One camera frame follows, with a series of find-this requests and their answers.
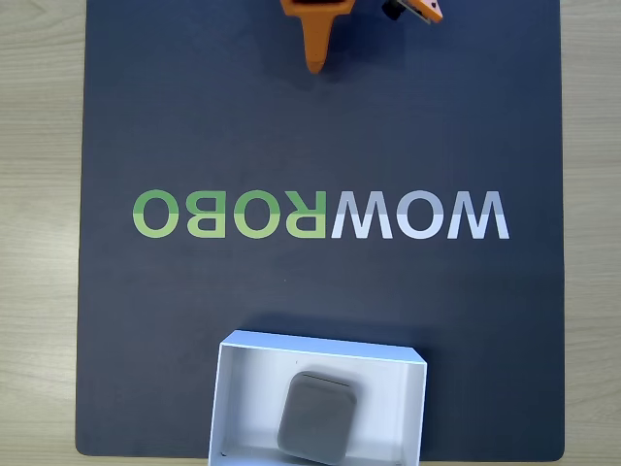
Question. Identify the gray square usb charger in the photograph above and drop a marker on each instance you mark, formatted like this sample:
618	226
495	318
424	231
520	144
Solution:
315	417

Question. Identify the dark mat with WOWROBO print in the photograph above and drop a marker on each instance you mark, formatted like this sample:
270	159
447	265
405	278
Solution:
436	121

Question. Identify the white cardboard box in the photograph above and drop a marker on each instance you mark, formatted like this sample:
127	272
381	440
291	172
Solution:
242	403

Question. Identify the orange camera mount with board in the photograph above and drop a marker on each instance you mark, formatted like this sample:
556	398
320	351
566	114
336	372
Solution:
427	9

